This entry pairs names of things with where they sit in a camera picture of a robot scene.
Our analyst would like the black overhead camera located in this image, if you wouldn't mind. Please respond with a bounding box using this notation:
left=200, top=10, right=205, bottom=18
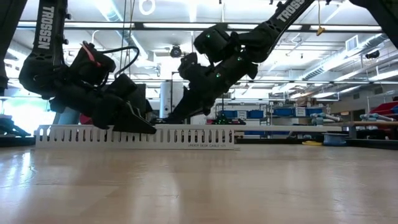
left=170, top=45, right=190, bottom=59

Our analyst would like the white slotted cable duct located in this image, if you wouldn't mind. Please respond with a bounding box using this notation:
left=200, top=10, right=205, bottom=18
left=35, top=124, right=236, bottom=151

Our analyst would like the red cabinet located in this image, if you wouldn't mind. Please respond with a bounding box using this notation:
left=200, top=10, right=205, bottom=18
left=79, top=113, right=94, bottom=125

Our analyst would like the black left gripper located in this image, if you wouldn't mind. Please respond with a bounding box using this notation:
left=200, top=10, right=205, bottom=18
left=67, top=86, right=157, bottom=135

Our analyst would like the blue wire spool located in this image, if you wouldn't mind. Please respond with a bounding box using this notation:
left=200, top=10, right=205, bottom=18
left=322, top=133, right=348, bottom=147

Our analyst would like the white cable duct lid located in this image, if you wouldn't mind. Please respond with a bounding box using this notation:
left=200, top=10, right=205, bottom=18
left=154, top=123, right=343, bottom=133

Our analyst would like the black monitor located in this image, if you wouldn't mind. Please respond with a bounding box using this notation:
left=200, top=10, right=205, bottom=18
left=133, top=83, right=153, bottom=114

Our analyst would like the office chair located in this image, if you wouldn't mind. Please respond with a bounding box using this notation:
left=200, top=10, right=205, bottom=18
left=52, top=107, right=81, bottom=126

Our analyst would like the grey pipe bundle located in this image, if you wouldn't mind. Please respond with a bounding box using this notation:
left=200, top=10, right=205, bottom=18
left=310, top=112, right=343, bottom=125
left=359, top=113, right=389, bottom=122

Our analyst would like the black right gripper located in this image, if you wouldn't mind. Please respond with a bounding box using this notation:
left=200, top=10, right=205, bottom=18
left=151, top=58, right=237, bottom=124

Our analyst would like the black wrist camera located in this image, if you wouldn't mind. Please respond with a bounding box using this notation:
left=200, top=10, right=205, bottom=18
left=107, top=73, right=138, bottom=102
left=178, top=52, right=200, bottom=81

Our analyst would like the shelf with blue bins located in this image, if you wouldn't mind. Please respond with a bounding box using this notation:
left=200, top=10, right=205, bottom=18
left=214, top=105, right=326, bottom=138

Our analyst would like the yellow hanging hook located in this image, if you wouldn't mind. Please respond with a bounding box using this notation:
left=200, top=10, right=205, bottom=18
left=316, top=0, right=326, bottom=37

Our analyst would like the black aluminium rig frame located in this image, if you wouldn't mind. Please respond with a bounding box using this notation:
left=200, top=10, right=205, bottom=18
left=0, top=21, right=398, bottom=150

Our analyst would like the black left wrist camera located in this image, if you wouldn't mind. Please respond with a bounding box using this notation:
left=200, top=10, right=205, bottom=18
left=107, top=73, right=138, bottom=102

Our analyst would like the wooden workbench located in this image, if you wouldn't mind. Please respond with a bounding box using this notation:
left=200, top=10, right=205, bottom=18
left=323, top=120, right=398, bottom=139

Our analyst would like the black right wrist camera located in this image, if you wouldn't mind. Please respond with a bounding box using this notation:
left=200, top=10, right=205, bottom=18
left=178, top=52, right=200, bottom=81

